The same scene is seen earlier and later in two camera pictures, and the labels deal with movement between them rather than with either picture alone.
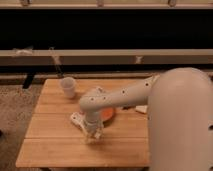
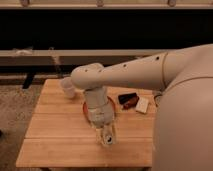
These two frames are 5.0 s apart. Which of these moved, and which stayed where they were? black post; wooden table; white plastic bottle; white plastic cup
Moved: white plastic bottle
Stayed: wooden table; black post; white plastic cup
